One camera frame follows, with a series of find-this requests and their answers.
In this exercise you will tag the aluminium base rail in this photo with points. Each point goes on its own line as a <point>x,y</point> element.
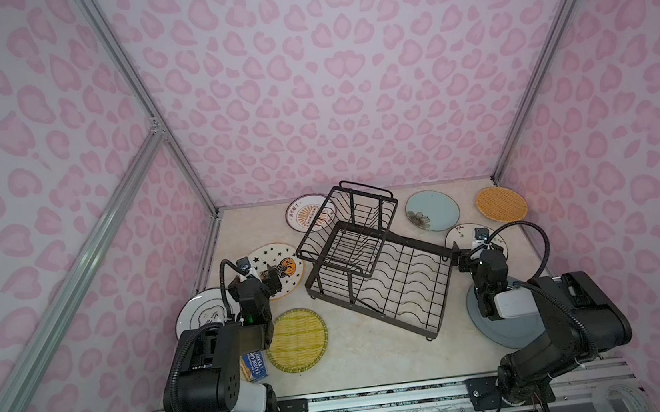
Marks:
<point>382,411</point>

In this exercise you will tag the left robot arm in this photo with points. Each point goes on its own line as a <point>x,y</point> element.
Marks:
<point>226,325</point>

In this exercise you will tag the aluminium frame post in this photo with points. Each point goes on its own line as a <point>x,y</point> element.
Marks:
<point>110,41</point>
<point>557,29</point>

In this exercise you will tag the white tape roll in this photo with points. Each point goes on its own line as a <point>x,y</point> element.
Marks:
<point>620,397</point>

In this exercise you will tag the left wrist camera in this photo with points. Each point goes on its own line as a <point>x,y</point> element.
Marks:
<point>245,268</point>

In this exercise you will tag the black wire dish rack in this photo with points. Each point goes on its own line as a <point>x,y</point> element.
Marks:
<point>359,264</point>

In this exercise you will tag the white plate black rings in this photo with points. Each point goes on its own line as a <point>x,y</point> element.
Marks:
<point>199,310</point>

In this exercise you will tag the aluminium frame left diagonal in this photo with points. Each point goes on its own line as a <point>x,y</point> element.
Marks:
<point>30,368</point>

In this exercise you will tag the white plate small drawings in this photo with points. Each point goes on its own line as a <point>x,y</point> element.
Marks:
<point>461,236</point>

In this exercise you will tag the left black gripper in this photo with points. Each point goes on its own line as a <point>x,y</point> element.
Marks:
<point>268,279</point>

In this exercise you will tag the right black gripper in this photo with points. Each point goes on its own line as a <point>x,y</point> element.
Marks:
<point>471,257</point>

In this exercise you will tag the grey blue plate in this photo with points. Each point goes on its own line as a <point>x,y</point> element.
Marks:
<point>511,333</point>

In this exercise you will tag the white plate orange sunburst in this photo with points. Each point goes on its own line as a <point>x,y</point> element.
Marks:
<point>310,212</point>

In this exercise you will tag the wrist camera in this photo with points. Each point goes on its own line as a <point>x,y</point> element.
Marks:
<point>245,268</point>
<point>481,237</point>

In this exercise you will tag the star plate yellow rim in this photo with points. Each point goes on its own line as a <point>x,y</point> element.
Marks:
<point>281,257</point>

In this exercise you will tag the aluminium frame left post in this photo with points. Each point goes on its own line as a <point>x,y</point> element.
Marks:
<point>110,41</point>

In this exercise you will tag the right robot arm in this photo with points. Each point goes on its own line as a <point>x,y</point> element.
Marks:
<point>551,325</point>

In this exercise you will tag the green woven bamboo tray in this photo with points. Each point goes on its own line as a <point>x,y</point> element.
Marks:
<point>300,340</point>

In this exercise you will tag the aluminium frame right post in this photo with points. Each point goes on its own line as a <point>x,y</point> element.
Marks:
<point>557,29</point>

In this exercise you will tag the pale blue flower plate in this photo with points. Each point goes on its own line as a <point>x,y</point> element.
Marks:
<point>432,211</point>

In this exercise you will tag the orange woven tray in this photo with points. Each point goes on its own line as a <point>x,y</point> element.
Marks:
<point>501,204</point>

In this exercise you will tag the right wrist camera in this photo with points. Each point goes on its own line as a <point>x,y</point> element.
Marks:
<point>481,237</point>

